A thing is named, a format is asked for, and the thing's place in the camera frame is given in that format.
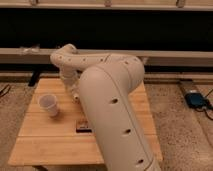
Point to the dark brown rectangular box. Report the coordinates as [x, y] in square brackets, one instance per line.
[83, 127]

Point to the blue device on floor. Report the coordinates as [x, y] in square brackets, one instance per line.
[197, 100]

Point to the black table leg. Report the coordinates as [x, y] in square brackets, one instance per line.
[34, 78]

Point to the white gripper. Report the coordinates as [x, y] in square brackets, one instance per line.
[69, 77]

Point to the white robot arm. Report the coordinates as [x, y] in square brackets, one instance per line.
[104, 82]

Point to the white plastic cup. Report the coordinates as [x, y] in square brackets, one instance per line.
[48, 102]

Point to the white plastic bottle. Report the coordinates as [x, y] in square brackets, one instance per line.
[73, 90]

